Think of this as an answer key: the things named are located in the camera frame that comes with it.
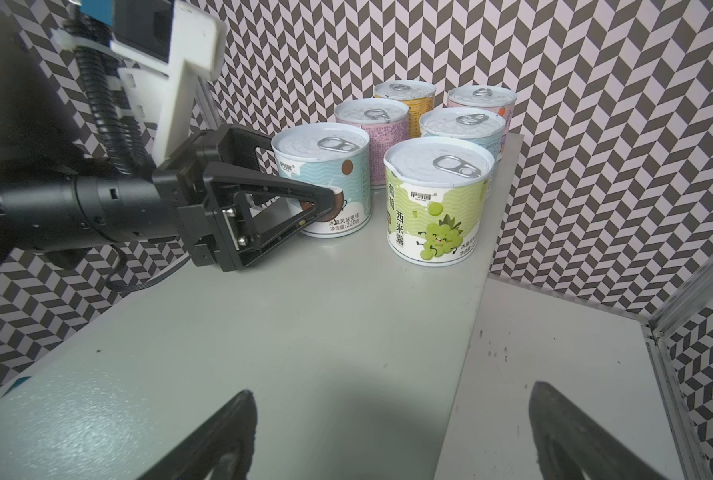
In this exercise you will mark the pink labelled can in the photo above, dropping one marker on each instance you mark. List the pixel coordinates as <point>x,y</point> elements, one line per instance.
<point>499,100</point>

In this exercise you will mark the pink can sideways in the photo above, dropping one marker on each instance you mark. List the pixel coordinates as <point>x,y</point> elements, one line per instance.
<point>387,123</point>

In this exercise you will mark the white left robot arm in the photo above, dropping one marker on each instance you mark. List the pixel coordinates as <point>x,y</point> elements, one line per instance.
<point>54,200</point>

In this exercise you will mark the blue toy block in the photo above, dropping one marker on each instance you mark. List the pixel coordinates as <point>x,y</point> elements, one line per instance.
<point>18,382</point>

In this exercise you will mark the white metal cabinet counter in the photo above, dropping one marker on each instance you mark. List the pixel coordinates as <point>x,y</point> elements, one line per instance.
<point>353,356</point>

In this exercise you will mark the yellow labelled can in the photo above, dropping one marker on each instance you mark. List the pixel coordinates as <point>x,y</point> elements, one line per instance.
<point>419,96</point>

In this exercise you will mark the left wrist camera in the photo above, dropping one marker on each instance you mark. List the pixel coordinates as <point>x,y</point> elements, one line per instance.
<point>179,50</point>

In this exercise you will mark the green labelled front can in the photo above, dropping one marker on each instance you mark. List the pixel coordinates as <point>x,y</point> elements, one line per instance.
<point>436,192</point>

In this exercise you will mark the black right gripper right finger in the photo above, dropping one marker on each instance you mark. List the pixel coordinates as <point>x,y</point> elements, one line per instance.
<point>572,445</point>

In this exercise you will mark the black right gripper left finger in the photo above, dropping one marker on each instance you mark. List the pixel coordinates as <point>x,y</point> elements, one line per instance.
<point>221,448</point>

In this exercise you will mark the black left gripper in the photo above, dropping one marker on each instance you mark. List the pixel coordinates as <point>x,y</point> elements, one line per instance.
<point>226,209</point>

